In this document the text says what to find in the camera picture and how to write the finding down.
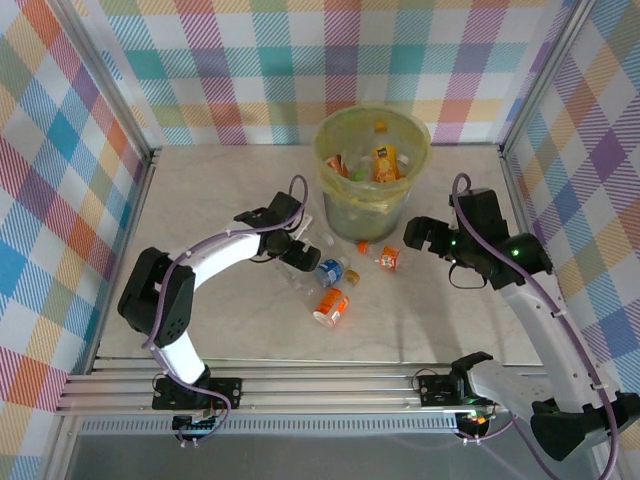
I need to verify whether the black cable loop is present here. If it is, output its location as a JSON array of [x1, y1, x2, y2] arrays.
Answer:
[[447, 262, 487, 292]]

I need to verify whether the clear bottle orange cap label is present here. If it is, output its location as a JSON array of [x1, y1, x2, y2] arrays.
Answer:
[[356, 240, 404, 274]]

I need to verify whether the orange label bottle white cap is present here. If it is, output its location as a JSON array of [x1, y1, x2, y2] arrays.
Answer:
[[312, 286, 351, 330]]

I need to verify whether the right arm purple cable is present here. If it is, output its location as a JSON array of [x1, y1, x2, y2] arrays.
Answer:
[[449, 172, 621, 480]]

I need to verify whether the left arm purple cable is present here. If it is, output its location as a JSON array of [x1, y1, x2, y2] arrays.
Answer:
[[141, 173, 310, 446]]

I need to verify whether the large clear bottle white label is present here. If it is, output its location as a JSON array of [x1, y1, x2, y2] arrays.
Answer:
[[273, 232, 337, 307]]

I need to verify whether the aluminium frame post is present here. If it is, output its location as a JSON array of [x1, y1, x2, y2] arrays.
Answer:
[[497, 0, 601, 161], [47, 0, 164, 169]]

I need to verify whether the metal mesh waste bin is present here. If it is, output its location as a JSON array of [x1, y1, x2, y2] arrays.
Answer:
[[312, 102, 434, 211], [312, 102, 434, 241]]

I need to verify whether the blue label bottle white cap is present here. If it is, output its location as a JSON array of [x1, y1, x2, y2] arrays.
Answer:
[[313, 255, 351, 289]]

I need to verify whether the yellow orange-print label bottle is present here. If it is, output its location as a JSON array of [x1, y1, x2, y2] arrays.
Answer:
[[368, 120, 402, 184]]

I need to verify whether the long aluminium base rail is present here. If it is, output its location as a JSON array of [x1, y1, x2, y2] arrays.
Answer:
[[53, 367, 609, 417]]

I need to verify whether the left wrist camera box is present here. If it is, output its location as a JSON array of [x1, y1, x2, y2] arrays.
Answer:
[[233, 191, 315, 240]]

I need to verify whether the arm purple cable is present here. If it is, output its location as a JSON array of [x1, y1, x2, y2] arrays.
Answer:
[[141, 173, 310, 446], [449, 172, 621, 480]]

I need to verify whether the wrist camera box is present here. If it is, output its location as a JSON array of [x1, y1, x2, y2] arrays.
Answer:
[[233, 191, 315, 240], [449, 187, 510, 241]]

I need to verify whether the slotted metal strip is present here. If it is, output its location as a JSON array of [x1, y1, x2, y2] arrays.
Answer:
[[79, 418, 461, 437]]

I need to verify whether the aluminium side rail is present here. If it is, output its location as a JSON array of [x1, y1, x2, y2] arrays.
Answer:
[[498, 147, 576, 369], [87, 147, 164, 374]]

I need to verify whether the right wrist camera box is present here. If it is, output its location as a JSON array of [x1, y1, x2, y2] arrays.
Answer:
[[449, 187, 510, 241]]

